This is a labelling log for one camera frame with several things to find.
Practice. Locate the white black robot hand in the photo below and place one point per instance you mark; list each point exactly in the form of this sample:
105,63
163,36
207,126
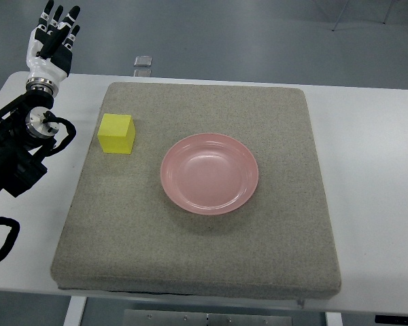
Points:
49,52

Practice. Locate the yellow cube block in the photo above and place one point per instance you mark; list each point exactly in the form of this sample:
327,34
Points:
116,133

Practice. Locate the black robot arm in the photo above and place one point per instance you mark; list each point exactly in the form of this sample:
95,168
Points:
29,133

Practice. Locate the clear floor plate lower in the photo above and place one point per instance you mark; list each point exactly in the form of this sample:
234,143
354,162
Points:
142,72

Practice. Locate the clear floor plate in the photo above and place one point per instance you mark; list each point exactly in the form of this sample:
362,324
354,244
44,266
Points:
142,72
143,61

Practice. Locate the clear floor plate upper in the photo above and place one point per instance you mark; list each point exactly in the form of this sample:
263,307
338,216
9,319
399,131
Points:
143,61

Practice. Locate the pink plate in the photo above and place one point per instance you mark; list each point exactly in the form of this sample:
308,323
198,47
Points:
209,174

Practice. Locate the beige square cushion mat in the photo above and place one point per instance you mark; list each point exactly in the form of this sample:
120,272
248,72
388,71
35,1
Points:
123,233

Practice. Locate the white table leg left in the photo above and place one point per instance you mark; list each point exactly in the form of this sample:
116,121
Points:
75,311

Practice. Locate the white table leg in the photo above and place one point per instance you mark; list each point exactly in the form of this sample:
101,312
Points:
75,311
333,319

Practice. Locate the metal chair legs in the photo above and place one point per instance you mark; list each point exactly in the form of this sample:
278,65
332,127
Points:
381,13

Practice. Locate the white table leg right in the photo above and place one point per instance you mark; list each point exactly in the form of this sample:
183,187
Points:
333,319

